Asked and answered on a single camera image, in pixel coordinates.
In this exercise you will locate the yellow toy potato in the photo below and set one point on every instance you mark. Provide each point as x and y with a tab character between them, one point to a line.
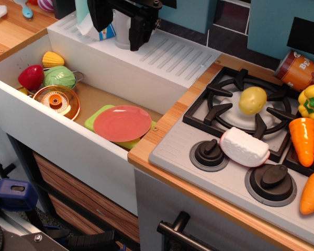
252	100

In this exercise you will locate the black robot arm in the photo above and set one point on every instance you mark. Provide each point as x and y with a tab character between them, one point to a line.
102	12

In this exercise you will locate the pink plastic plate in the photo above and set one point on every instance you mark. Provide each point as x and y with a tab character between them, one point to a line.
122	123

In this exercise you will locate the grey toy stove top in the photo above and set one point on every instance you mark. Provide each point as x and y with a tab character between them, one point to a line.
172	155

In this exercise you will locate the white toy sink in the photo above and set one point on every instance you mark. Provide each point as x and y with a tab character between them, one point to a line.
154	77

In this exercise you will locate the black stove knob left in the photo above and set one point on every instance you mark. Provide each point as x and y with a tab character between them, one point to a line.
208	156

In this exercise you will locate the black stove knob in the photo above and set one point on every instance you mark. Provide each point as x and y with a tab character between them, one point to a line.
208	156
271	185

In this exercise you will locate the green plastic tray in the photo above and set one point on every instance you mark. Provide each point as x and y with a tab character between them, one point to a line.
100	114

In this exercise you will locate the white toy bread slice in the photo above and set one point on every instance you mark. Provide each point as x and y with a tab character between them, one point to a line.
243	148

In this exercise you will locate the orange transparent pot lid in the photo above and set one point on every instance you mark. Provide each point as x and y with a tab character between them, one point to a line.
60	99

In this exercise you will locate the black stove grate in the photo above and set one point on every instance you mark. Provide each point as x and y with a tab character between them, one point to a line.
217	109

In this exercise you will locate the white toy faucet base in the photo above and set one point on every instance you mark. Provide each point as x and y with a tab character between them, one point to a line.
132	32

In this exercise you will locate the green toy cabbage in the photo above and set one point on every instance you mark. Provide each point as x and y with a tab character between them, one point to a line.
59	75

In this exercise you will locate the toy milk carton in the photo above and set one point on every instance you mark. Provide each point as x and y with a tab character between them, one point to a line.
86	28

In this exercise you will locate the yellow toy corn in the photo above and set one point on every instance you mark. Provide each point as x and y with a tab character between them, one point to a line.
52	59

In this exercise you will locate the black stove knob middle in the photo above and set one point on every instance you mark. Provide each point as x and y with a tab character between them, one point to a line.
271	185

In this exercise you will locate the red toy pepper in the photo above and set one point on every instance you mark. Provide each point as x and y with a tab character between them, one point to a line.
32	77

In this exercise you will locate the orange toy carrot upper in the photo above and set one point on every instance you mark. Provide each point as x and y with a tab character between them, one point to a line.
302	136

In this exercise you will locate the orange toy carrot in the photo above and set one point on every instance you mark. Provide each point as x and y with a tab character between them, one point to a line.
307	197
302	136

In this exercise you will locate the toy beans can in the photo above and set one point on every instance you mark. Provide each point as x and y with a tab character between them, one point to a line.
296	71

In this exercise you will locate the yellow toy bell pepper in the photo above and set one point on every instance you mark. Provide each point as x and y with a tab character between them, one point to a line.
306	102

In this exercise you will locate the striped toy ball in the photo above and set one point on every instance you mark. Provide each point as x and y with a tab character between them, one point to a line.
46	5

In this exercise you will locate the blue clamp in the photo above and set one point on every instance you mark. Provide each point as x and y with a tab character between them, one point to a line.
16	195

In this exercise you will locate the orange toy carrot lower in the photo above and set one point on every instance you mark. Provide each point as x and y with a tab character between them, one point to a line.
307	197

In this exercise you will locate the blue toy spoon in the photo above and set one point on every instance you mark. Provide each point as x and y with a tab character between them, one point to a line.
26	11

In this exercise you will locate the black oven door handle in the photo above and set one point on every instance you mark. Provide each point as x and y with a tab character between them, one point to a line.
175	232

